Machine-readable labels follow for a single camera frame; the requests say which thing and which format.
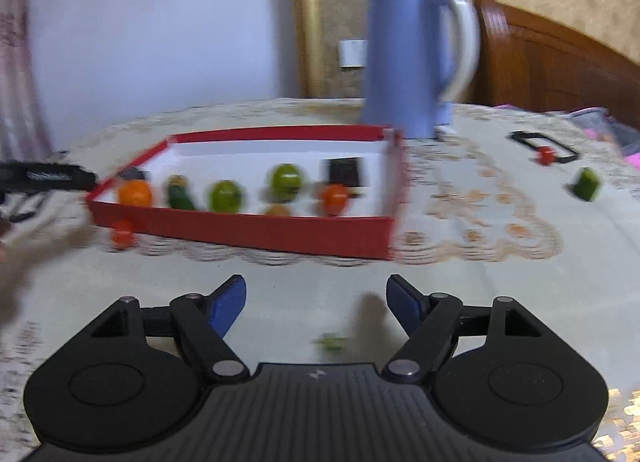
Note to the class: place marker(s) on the green cucumber chunk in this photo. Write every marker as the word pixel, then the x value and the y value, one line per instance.
pixel 586 184

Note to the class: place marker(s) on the black rectangular plastic frame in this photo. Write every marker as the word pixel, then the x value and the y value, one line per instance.
pixel 533 140

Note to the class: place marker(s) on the blue electric kettle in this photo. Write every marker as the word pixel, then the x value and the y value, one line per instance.
pixel 421 56

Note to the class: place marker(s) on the brown kiwi fruit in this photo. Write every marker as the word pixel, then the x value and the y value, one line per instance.
pixel 278 210

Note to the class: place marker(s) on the small red cherry tomato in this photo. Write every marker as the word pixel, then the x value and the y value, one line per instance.
pixel 122 235

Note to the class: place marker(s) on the pink floral curtain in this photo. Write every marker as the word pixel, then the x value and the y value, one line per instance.
pixel 24 136

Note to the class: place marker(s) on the orange tangerine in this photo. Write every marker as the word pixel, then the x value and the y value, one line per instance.
pixel 135 192

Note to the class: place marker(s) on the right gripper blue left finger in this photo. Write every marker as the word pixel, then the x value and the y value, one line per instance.
pixel 200 323

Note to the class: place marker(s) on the gold picture frame moulding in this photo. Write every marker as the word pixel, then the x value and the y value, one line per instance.
pixel 309 34

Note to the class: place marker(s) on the person hand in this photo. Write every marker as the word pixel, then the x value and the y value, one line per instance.
pixel 14 271

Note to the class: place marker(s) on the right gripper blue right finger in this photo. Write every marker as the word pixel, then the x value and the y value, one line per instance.
pixel 430 322

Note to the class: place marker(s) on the green tomato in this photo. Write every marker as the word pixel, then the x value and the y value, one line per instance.
pixel 226 197
pixel 285 182

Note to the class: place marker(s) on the pink bedding pile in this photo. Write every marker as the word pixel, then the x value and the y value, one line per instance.
pixel 598 125

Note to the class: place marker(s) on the white wall switch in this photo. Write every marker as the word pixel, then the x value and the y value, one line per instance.
pixel 352 54

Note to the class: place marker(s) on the red cherry tomato by frame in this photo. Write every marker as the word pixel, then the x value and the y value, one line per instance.
pixel 545 155

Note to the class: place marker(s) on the green cucumber slice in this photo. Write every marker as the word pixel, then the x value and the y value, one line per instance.
pixel 177 194

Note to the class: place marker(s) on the red shallow cardboard box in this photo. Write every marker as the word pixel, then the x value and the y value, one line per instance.
pixel 247 156

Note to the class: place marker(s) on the red cherry tomato in box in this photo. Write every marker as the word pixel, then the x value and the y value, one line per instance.
pixel 333 199

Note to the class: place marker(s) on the wooden bed headboard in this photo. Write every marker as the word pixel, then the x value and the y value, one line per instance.
pixel 537 64

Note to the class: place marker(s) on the green tomato stem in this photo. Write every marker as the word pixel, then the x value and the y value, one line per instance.
pixel 331 344

